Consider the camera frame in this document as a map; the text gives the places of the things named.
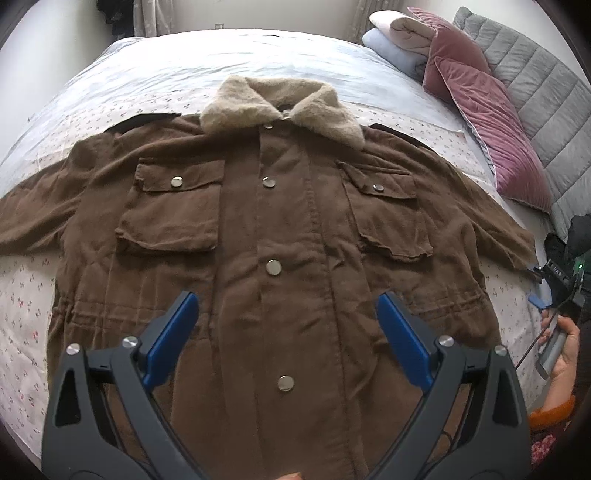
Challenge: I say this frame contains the folded pale blue blanket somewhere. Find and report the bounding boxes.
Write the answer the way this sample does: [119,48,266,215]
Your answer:
[362,28,430,81]

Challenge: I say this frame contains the pink floral garment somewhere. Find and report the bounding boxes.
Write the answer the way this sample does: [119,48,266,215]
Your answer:
[530,427,561,468]

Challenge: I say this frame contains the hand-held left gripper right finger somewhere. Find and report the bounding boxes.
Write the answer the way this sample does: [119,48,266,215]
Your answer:
[376,292,532,480]

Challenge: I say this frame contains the grey patterned curtain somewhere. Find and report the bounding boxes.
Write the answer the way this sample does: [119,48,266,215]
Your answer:
[351,0,385,44]
[134,0,178,38]

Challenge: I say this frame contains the person's right hand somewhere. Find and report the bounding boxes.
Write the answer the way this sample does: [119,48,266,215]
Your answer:
[540,308,581,395]

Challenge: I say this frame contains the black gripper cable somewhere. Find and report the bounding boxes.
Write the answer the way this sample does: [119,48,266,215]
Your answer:
[515,318,561,370]

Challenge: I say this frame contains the folded white quilt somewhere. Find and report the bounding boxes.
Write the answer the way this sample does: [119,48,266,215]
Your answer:
[369,10,437,63]

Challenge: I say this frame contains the dark hanging clothes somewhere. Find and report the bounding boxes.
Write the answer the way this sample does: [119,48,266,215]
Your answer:
[96,0,136,38]

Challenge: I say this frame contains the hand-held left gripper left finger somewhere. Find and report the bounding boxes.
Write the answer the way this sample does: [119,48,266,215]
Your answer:
[41,291,213,480]

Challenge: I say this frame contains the grey quilted headboard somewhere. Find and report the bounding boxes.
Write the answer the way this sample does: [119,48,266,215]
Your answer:
[452,6,591,241]

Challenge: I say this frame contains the bed with pale blue sheet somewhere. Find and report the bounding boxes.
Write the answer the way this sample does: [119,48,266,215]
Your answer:
[0,31,555,462]

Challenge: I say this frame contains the pink velvet pillow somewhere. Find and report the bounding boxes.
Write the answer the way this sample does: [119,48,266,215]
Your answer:
[422,58,555,215]
[406,7,492,93]

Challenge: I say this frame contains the brown jacket with fur collar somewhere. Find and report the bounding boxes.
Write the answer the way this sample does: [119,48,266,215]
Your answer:
[0,76,536,480]

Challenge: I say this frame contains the person's right forearm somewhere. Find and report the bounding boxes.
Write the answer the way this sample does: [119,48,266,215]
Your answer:
[527,394,577,432]

